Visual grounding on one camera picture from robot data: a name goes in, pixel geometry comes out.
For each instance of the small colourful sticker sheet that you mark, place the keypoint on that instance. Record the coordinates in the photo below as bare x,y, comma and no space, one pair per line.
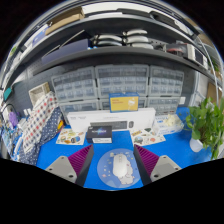
70,136

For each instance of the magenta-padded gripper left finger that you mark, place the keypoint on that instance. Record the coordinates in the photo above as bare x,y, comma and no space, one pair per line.
63,167

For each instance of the yellow and blue box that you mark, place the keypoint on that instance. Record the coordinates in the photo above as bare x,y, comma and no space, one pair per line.
123,102

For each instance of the checked and dotted cloth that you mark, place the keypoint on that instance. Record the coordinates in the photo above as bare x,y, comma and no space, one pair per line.
38,126

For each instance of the white computer mouse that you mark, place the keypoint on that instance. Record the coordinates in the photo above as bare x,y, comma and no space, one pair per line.
120,165

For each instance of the dark shelf unit with items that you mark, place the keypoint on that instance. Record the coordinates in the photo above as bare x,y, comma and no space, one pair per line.
116,53

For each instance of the green plant in white pot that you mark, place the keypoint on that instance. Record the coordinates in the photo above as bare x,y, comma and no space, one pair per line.
206,123

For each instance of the round bunny-print mouse pad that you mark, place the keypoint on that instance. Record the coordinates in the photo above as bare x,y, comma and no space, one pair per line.
105,170

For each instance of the large colourful sticker sheet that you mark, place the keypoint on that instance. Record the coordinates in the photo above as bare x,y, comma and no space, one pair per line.
148,137

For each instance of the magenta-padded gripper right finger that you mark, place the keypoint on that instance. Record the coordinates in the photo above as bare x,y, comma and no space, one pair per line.
163,166

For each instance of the white keyboard box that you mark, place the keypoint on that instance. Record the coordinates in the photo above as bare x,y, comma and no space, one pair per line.
86,118

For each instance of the small purple object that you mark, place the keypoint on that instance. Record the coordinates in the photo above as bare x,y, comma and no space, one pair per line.
12,119

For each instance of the small black box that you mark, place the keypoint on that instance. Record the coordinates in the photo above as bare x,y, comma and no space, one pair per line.
99,133

